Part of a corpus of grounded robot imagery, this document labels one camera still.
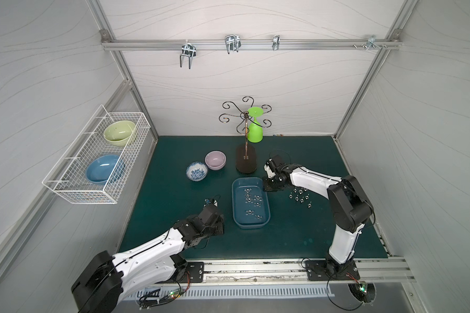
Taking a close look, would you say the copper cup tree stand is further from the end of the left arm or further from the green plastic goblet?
the end of the left arm

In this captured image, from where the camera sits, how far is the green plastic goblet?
86 centimetres

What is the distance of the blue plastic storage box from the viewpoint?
2.78 feet

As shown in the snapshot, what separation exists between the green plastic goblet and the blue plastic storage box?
8.2 inches
